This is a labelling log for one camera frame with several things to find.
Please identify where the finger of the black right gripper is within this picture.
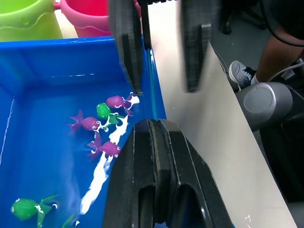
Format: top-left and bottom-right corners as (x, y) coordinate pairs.
(181, 0), (215, 93)
(108, 0), (145, 96)

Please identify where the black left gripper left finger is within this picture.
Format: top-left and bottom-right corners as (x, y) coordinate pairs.
(102, 119), (158, 228)

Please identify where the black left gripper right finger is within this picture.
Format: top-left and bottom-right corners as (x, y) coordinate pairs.
(155, 118), (235, 228)

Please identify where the purple toy fish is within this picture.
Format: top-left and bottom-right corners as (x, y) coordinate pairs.
(105, 93), (134, 117)
(66, 109), (101, 136)
(86, 132), (122, 162)

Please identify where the pink plastic bucket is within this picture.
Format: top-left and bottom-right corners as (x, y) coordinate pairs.
(53, 0), (143, 38)

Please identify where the green toy fish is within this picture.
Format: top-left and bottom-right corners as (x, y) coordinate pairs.
(95, 102), (126, 132)
(10, 194), (59, 227)
(61, 213), (81, 228)

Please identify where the blue plastic tub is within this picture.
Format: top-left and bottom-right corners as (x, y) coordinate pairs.
(0, 35), (167, 228)

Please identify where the green plastic bucket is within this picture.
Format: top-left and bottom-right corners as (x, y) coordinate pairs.
(0, 0), (64, 43)

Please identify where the grey sneaker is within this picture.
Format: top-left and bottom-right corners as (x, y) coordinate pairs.
(228, 60), (257, 90)

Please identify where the black office chair base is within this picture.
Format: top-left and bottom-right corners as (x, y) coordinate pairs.
(218, 0), (268, 36)

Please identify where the person's bare leg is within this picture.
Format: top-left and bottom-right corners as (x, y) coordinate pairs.
(255, 23), (304, 83)

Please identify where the silver robot body joint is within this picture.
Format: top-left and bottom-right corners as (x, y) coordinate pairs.
(236, 81), (295, 133)

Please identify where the black cable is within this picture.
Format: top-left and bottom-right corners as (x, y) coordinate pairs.
(260, 0), (304, 48)

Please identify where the grey cable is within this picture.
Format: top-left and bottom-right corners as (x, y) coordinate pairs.
(270, 62), (304, 83)

